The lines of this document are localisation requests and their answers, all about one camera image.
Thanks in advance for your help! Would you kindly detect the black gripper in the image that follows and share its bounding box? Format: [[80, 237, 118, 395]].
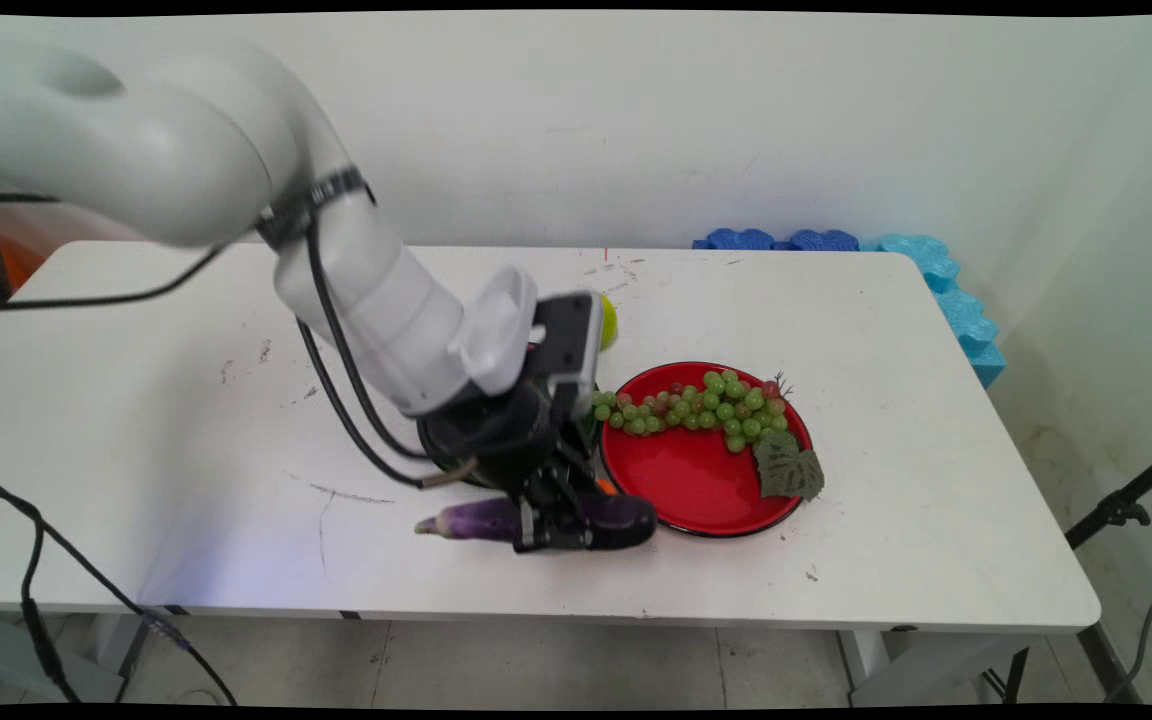
[[418, 380, 602, 553]]

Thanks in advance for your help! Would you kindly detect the purple toy eggplant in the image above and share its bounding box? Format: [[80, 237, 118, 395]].
[[414, 493, 658, 552]]

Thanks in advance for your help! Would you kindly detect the red round plate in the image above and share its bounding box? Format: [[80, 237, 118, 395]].
[[600, 361, 814, 539]]

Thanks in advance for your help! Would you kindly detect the green grape bunch with leaf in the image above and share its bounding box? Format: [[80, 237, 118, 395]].
[[593, 368, 826, 502]]

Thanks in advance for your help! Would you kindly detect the dark blue foam piece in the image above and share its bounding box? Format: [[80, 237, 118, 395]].
[[693, 228, 778, 251], [784, 229, 861, 252]]

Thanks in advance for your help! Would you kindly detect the white table leg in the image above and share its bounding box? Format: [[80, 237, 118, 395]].
[[836, 628, 1029, 707]]

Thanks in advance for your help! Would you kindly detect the light blue foam strip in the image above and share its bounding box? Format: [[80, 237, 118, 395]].
[[861, 234, 1008, 390]]

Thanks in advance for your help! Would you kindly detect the black tripod stand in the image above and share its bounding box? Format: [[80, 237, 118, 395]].
[[1064, 440, 1152, 550]]

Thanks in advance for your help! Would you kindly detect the white black wrist camera box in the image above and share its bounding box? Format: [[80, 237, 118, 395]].
[[532, 291, 605, 420]]

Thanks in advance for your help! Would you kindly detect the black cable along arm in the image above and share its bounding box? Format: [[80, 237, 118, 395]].
[[294, 215, 479, 491]]

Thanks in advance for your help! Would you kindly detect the thin black cable to arm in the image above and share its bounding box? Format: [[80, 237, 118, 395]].
[[0, 188, 237, 313]]

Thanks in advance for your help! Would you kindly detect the black floor cable with plug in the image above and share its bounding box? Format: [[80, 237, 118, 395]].
[[0, 460, 239, 706]]

